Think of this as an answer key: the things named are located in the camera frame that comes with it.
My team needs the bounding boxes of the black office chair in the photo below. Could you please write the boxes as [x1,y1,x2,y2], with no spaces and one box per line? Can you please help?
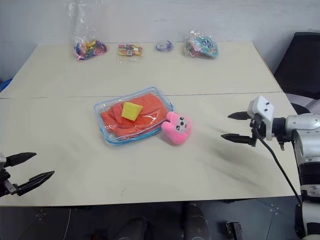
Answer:
[273,31,320,114]

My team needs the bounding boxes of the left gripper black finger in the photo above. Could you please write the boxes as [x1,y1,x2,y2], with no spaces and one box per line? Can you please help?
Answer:
[16,170,56,197]
[4,152,38,168]

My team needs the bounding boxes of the clear pouch with orange cloth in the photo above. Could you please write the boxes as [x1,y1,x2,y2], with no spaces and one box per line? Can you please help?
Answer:
[93,86,175,145]

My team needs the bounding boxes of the clear bag of pastel trinkets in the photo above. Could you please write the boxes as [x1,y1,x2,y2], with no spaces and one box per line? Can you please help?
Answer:
[183,29,221,61]

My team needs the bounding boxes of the small black box-shaped object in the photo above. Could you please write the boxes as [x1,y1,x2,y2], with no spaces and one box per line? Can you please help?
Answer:
[224,220,244,240]

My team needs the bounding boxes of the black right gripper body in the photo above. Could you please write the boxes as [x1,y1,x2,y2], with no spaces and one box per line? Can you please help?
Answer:
[246,112,267,148]

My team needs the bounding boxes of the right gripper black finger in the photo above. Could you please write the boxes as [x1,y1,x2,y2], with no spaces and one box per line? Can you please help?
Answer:
[227,111,250,122]
[221,133,252,146]

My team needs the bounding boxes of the blue object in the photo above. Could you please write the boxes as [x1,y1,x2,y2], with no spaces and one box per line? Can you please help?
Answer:
[0,78,12,92]

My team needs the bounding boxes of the clear bag of colourful balloons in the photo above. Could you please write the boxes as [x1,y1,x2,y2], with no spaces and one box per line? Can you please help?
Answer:
[69,0,110,63]

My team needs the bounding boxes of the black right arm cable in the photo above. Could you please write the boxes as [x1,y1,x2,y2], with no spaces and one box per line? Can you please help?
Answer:
[249,119,304,205]

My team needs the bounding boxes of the clear packet of crayons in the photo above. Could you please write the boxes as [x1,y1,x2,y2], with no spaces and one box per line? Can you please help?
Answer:
[115,42,146,64]

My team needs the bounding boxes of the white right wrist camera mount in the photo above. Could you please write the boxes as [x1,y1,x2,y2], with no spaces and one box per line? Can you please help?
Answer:
[246,95,276,141]

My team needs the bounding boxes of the yellow sponge block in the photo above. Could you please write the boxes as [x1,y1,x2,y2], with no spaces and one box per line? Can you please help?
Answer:
[120,101,144,121]

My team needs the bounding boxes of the clear packet with purple bracelet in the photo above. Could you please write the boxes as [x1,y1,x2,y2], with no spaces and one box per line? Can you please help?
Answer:
[154,38,175,53]

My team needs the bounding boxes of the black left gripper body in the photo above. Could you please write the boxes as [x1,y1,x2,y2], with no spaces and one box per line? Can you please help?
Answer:
[0,159,20,199]

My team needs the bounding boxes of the pink plush bunny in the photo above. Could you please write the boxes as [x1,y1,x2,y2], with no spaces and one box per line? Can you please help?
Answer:
[160,111,193,146]

